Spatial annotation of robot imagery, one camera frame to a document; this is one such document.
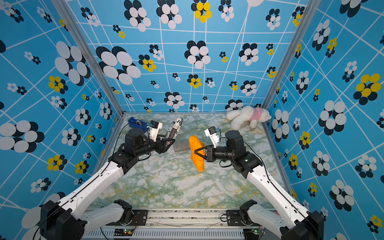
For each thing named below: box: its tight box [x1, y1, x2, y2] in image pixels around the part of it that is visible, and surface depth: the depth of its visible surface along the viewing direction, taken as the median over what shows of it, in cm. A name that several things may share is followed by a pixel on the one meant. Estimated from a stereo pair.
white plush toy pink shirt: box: [226, 105, 272, 131], surface depth 110 cm
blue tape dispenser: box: [128, 116, 148, 133], surface depth 107 cm
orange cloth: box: [189, 135, 206, 173], surface depth 66 cm
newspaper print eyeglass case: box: [165, 116, 183, 139], surface depth 74 cm
